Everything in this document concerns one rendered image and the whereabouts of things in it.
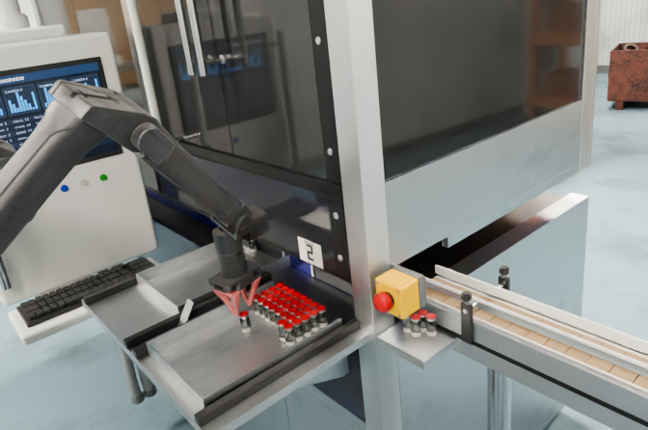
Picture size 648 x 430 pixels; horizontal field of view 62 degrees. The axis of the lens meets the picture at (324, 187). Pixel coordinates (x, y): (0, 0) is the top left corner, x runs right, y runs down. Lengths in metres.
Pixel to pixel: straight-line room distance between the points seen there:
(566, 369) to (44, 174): 0.88
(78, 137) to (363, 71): 0.52
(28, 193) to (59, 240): 1.12
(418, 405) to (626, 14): 8.59
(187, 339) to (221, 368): 0.15
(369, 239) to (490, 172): 0.43
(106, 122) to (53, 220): 1.13
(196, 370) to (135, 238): 0.84
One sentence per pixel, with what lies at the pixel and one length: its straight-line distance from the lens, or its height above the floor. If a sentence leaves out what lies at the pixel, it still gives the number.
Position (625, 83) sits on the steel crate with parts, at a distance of 7.09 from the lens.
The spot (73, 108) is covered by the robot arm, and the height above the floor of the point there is 1.48.
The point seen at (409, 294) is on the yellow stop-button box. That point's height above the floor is 1.01.
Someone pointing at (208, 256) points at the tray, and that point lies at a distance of 1.66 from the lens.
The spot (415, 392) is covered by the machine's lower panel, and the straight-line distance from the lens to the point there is 1.41.
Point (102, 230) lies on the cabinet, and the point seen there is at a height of 0.94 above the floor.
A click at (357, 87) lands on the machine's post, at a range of 1.01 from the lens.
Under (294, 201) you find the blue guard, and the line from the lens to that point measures 1.25.
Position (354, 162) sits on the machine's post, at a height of 1.27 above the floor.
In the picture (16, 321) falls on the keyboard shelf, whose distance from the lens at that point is 1.80.
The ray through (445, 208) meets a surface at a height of 1.09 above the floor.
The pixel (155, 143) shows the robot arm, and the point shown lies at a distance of 0.78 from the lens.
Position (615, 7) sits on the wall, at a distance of 9.64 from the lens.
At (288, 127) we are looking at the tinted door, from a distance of 1.20.
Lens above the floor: 1.57
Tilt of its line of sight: 19 degrees down
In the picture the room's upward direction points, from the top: 6 degrees counter-clockwise
